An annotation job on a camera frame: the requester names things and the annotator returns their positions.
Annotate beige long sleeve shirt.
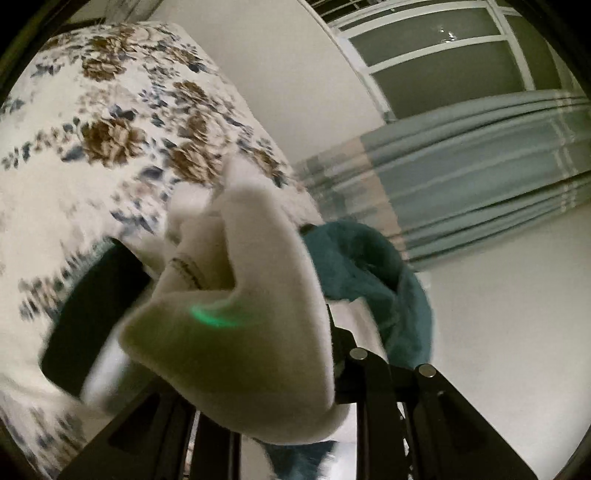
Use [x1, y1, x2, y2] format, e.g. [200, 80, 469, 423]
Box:
[80, 154, 348, 445]

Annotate dark green plush blanket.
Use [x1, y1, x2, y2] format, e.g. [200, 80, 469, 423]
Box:
[262, 220, 435, 480]

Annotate right blue-grey curtain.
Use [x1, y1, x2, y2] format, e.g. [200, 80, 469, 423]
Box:
[295, 90, 590, 267]

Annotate floral bed quilt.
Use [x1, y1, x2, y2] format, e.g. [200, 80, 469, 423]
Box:
[1, 22, 320, 479]

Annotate window with metal grille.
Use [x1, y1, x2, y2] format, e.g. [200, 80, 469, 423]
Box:
[308, 1, 580, 123]

